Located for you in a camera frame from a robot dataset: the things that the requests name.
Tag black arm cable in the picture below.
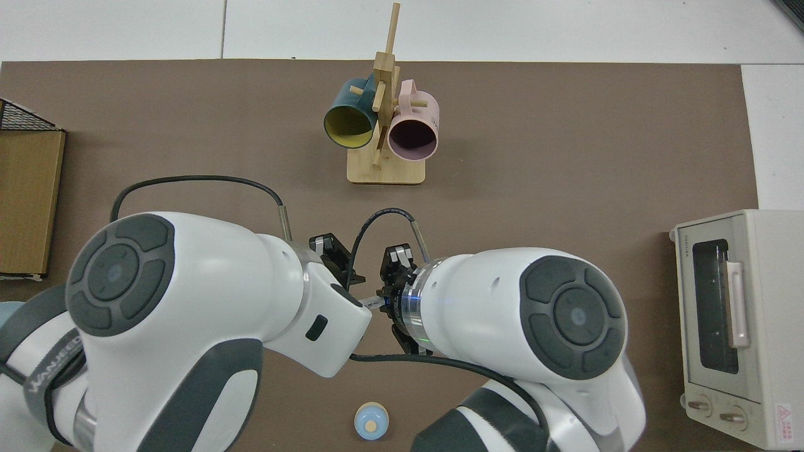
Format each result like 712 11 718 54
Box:
347 207 550 434
110 175 294 243

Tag wire basket wooden floor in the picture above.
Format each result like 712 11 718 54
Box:
0 99 67 281

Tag wooden cup stand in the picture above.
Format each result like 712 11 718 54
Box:
347 3 428 185

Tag pink cup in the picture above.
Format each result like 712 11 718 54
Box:
387 79 440 162

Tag dark grey flat object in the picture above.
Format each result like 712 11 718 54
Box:
774 0 804 33

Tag teal cup yellow inside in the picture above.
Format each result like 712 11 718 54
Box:
323 77 379 149

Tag pale toaster oven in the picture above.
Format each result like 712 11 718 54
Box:
669 209 804 451

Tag brown table cloth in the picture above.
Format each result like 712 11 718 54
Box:
0 60 759 452

